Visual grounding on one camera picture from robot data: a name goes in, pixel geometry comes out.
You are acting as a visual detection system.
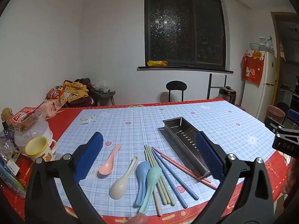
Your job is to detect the beige cap bottle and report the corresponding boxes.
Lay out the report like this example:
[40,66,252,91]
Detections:
[1,107,14,132]

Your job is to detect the teal spoon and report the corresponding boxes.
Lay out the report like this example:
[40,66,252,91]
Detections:
[138,166,162,214]

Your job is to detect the clear food container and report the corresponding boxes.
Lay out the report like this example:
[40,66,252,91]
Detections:
[12,111,42,131]

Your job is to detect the blue chopstick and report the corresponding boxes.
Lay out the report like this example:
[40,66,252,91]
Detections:
[152,149,199,200]
[151,150,188,209]

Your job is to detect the grey stool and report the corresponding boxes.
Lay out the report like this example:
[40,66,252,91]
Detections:
[90,89,116,106]

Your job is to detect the brown trash bin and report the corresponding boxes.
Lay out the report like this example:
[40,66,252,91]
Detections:
[267,105,286,124]

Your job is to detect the white paper tag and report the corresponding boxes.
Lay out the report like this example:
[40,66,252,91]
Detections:
[79,115,97,125]

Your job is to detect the cream cup yellow rim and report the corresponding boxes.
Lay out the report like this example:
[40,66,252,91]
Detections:
[24,136,57,162]

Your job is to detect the crumpled plastic bags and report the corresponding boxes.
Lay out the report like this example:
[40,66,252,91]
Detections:
[0,131,22,161]

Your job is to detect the dark framed window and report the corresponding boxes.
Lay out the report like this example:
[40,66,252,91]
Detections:
[144,0,226,70]

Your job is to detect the person's left hand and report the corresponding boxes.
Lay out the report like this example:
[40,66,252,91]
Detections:
[130,213,149,224]

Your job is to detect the dark window sill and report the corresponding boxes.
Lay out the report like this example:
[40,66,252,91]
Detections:
[137,66,234,74]

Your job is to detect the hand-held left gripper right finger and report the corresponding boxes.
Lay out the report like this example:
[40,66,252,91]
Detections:
[196,131,274,224]

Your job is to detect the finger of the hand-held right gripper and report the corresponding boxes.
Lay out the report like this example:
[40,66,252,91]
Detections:
[264,117,286,133]
[288,109,299,129]

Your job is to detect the white plastic container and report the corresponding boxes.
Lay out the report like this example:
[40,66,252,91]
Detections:
[14,119,53,155]

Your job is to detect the clear plastic bag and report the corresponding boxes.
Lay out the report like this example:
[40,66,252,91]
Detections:
[92,79,111,93]

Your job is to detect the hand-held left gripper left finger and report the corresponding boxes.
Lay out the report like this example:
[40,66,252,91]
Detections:
[25,131,106,224]

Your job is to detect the beige spoon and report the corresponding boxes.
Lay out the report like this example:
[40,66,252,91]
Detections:
[109,157,138,200]

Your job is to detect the blue spoon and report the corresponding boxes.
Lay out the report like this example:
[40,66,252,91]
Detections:
[133,161,151,208]

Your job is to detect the pink snack packet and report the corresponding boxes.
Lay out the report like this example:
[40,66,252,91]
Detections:
[35,96,68,117]

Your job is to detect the cream fridge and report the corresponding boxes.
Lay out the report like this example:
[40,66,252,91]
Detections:
[241,50,277,122]

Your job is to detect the person's right hand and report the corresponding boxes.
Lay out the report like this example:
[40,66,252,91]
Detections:
[281,156,299,195]

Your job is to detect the rice cooker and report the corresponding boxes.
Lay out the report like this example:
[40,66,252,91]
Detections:
[218,86,237,104]

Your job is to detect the green white packet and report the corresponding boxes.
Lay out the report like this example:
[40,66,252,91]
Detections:
[0,161,27,199]

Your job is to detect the black chair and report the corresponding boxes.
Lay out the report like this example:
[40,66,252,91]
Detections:
[166,80,187,102]
[277,102,290,125]

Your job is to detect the metal utensil tray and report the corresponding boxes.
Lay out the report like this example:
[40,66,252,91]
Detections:
[158,117,212,179]

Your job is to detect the yellow garment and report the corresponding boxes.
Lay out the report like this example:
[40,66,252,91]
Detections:
[64,80,90,102]

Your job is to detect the orange snack bag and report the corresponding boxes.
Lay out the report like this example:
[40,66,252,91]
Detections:
[46,85,66,99]

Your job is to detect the pink chopstick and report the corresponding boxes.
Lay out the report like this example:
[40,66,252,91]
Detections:
[151,147,212,183]
[161,153,218,190]

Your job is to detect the bowls and bags pile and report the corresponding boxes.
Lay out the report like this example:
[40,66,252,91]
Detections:
[249,36,276,54]

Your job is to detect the green chopstick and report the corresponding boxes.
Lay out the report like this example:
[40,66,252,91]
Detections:
[148,145,175,205]
[146,145,170,205]

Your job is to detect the wooden door frame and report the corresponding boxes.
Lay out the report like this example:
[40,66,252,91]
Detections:
[271,12,299,109]

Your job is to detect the red printed cloth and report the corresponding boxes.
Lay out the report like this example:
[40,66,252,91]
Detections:
[241,52,265,86]

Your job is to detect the black metal frame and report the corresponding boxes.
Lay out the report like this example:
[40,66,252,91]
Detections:
[207,73,227,99]

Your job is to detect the pink spoon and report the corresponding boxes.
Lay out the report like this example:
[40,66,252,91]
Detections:
[98,144,122,179]

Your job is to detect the red stick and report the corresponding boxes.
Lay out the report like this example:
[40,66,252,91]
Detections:
[24,101,45,120]

